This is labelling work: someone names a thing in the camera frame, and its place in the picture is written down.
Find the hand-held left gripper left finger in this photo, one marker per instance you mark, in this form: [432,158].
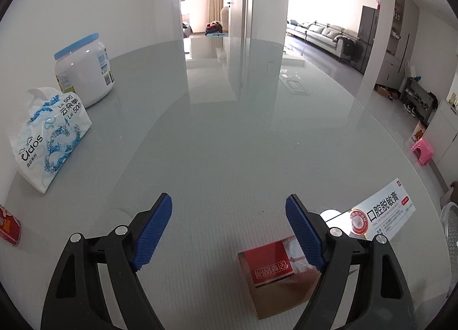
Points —
[152,231]

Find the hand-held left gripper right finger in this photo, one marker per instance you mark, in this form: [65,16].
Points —
[304,233]

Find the white box with red seal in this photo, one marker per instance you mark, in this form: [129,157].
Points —
[386,208]

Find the white plastic cap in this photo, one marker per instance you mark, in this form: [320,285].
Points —
[331,216]

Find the white and blue tissue pack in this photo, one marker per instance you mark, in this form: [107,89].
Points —
[46,136]

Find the small red carton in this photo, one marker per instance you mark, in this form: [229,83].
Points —
[9,224]

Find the pink plastic stool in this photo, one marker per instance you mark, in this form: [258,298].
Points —
[424,151]

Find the grey perforated basket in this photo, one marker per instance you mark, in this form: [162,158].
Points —
[451,222]

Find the cardboard box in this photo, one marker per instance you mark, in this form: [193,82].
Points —
[418,131]

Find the white jar with blue lid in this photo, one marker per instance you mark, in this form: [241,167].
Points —
[86,72]

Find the grey shoe rack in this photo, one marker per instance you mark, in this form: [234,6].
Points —
[418,95]

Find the grey sofa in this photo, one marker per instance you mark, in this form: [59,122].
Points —
[322,33]

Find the dark grey refrigerator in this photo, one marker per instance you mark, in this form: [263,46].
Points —
[368,40]

